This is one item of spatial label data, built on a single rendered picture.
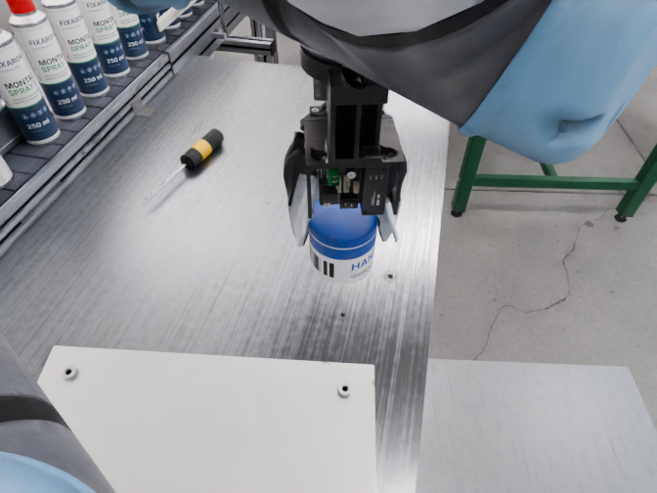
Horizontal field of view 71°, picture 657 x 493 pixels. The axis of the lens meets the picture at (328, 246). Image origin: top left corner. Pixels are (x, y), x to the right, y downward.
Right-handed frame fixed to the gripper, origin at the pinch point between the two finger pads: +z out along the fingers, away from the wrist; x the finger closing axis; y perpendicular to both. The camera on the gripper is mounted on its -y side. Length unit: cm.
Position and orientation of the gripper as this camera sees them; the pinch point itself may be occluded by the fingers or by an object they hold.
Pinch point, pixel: (342, 229)
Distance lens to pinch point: 47.2
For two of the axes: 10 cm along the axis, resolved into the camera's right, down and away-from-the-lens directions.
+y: 0.6, 7.3, -6.8
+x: 10.0, -0.4, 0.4
